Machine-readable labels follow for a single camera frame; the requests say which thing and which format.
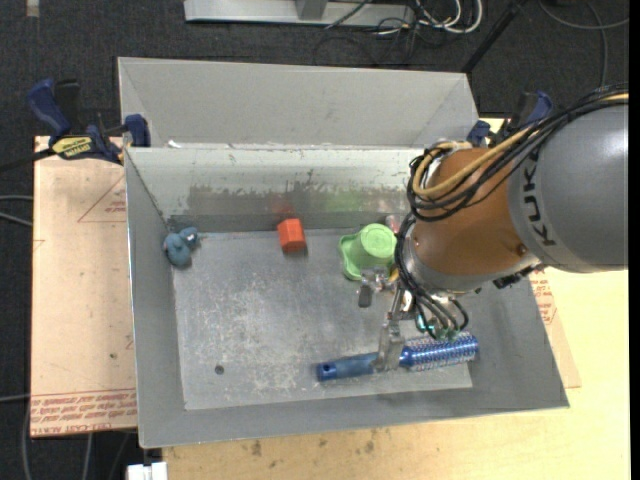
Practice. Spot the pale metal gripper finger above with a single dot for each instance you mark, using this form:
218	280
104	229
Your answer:
389	350
366	298

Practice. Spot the blue hairbrush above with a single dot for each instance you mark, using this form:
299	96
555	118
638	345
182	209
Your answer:
440	352

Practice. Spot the green plastic cup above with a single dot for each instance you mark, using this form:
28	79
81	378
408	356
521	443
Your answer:
372	245

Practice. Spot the orange block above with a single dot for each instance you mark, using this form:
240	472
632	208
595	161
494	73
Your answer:
291	236

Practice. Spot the grey metal bin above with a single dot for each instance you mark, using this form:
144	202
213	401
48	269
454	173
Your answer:
260	318

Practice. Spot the blue toy animal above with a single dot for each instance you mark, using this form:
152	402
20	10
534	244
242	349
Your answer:
178	248

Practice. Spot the brown cardboard board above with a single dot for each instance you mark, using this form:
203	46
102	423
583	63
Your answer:
80	293

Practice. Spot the black cylinder on white bracket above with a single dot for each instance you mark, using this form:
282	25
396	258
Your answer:
509	280

